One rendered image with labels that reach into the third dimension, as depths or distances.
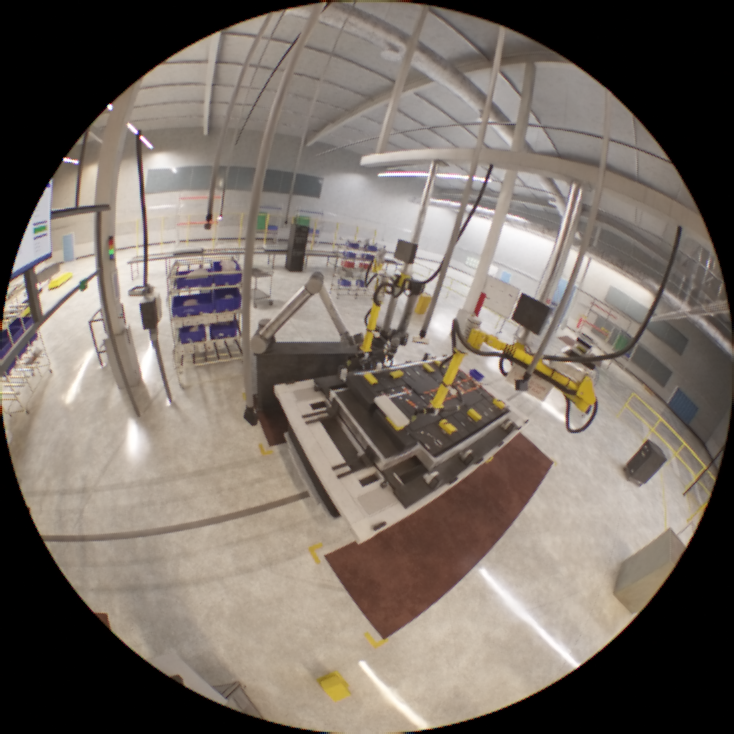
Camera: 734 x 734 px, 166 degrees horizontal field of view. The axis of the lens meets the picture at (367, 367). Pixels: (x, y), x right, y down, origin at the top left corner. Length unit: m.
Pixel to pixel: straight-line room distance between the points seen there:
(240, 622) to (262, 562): 0.64
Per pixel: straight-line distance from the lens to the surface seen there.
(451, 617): 2.84
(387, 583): 2.63
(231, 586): 2.58
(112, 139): 4.08
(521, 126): 8.47
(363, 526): 1.82
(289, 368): 3.21
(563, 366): 1.72
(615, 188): 1.86
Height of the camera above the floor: 2.50
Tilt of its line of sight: 31 degrees down
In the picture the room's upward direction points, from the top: 15 degrees clockwise
